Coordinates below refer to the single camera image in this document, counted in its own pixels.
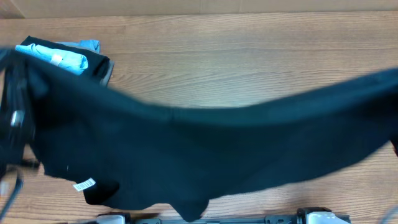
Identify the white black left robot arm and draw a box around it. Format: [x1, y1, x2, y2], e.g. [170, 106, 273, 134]
[95, 213, 131, 224]

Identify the light blue printed t-shirt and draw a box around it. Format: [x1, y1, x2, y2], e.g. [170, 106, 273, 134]
[15, 44, 88, 75]

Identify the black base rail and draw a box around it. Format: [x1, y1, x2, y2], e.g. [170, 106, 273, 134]
[129, 215, 297, 224]

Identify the grey folded garment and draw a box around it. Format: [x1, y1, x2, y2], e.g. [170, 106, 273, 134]
[99, 60, 114, 86]

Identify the black folded garment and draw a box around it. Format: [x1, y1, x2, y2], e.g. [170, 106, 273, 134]
[20, 36, 110, 82]

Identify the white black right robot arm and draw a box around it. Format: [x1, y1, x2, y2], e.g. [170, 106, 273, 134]
[296, 207, 351, 224]

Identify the black t-shirt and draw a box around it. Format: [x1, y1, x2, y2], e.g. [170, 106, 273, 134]
[1, 49, 397, 222]

